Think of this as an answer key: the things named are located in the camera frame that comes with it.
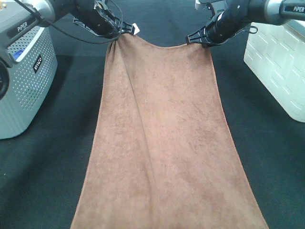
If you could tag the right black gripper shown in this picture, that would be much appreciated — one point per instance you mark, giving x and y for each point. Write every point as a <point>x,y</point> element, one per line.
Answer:
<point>212,35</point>

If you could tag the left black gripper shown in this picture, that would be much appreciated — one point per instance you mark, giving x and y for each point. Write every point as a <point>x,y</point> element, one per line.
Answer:
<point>105,28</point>

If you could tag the brown terry towel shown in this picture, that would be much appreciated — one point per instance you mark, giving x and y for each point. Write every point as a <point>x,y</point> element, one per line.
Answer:
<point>163,156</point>

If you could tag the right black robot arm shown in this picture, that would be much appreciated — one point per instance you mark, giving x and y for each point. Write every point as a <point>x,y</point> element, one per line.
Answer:
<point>230,17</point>

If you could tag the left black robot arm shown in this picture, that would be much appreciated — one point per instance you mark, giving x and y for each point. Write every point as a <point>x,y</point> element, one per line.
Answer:
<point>18,17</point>

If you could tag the white woven storage box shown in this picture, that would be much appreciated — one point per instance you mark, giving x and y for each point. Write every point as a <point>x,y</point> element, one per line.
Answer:
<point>276,55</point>

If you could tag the grey perforated laundry basket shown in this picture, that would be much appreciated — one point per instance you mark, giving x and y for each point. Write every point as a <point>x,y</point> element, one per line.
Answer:
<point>30,80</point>

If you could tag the blue cloth in basket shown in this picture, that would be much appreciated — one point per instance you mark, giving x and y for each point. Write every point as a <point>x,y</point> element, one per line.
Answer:
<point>17,54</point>

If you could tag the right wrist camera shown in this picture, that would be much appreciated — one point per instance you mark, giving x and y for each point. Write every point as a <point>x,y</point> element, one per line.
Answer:
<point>203,4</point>

